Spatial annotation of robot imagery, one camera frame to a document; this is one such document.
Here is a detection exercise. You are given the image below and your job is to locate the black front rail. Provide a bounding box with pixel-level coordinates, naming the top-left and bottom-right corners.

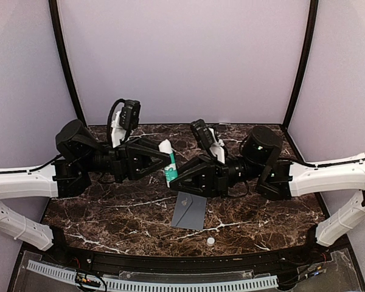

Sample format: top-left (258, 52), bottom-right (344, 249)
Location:
top-left (42, 246), bottom-right (332, 274)

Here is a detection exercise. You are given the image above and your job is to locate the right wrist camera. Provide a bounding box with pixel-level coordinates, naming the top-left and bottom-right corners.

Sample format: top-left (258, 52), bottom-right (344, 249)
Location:
top-left (190, 119), bottom-right (226, 163)

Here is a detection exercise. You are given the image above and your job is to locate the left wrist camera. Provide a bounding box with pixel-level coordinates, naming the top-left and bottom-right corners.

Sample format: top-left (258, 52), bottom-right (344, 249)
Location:
top-left (106, 99), bottom-right (141, 148)

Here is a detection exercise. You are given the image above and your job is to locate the grey envelope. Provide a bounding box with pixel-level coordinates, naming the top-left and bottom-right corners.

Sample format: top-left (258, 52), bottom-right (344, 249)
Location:
top-left (170, 192), bottom-right (207, 231)

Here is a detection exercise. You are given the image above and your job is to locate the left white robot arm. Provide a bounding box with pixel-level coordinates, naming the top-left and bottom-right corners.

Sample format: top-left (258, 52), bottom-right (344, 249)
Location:
top-left (0, 119), bottom-right (171, 265)

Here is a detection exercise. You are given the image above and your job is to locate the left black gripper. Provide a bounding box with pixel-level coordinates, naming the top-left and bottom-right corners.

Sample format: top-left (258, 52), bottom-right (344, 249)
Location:
top-left (80, 136), bottom-right (176, 183)

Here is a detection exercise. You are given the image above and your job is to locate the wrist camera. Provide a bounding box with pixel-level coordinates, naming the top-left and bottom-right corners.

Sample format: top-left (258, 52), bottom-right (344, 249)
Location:
top-left (106, 99), bottom-right (141, 148)
top-left (190, 119), bottom-right (226, 163)

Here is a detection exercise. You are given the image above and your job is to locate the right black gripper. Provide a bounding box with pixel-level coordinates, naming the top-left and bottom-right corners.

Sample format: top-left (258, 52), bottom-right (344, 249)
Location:
top-left (165, 153), bottom-right (263, 199)

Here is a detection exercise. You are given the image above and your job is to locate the white glue stick cap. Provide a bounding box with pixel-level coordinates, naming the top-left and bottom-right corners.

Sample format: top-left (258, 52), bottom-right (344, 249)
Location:
top-left (206, 237), bottom-right (215, 246)

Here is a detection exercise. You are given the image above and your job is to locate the white slotted cable duct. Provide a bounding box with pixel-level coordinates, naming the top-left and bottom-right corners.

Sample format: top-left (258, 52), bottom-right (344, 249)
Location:
top-left (26, 260), bottom-right (279, 291)

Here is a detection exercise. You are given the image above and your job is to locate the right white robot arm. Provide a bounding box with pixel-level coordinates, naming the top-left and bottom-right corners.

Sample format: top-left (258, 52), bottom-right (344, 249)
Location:
top-left (169, 120), bottom-right (365, 264)

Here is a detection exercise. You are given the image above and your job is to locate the black frame post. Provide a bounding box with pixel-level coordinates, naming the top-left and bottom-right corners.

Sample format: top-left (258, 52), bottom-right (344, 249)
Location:
top-left (48, 0), bottom-right (87, 126)
top-left (282, 0), bottom-right (319, 132)

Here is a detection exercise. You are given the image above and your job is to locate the right black frame post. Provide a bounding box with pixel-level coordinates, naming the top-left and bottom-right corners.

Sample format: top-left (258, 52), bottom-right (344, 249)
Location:
top-left (282, 0), bottom-right (319, 132)

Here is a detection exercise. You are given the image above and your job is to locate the green white glue stick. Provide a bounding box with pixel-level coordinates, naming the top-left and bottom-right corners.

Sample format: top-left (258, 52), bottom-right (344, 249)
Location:
top-left (159, 139), bottom-right (178, 188)

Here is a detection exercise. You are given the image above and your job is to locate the left black frame post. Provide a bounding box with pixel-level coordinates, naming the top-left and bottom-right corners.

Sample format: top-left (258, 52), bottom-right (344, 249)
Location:
top-left (48, 0), bottom-right (87, 126)

